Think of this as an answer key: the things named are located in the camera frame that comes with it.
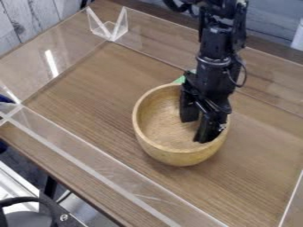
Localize black table leg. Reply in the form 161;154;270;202
45;176;58;199

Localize black cable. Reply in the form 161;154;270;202
0;197;58;227

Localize light wooden bowl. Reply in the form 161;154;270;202
131;83;231;167

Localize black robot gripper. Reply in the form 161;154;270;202
179;59;243;145

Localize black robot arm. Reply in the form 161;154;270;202
163;0;249;143

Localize green rectangular block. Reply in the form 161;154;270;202
173;70;197;83

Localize clear acrylic tray enclosure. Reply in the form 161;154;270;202
0;2;303;227

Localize black metal bracket with screw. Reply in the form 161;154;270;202
39;193;89;227

